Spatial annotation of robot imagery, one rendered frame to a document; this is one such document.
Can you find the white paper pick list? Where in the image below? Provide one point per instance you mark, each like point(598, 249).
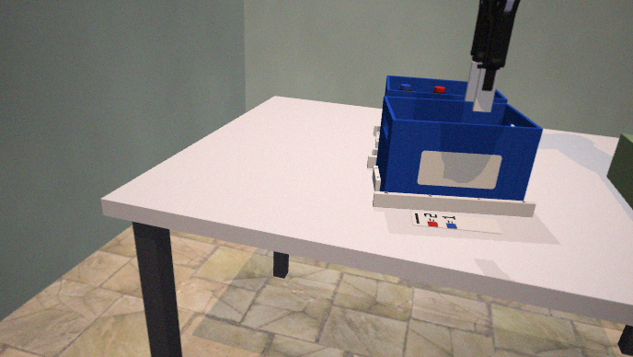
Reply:
point(455, 222)

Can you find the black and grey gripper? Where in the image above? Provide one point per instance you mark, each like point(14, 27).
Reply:
point(484, 70)

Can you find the blue crate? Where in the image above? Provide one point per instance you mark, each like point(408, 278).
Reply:
point(423, 150)
point(422, 85)

